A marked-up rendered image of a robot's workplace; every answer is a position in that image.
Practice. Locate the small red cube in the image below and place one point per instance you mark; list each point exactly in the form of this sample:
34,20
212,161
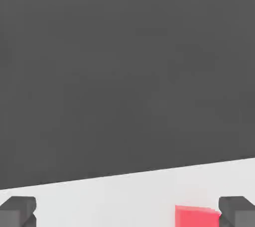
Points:
196,217

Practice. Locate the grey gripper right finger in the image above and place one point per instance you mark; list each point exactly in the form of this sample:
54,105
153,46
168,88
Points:
238,212

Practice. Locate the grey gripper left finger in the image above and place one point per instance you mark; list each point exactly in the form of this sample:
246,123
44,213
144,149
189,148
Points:
16,212

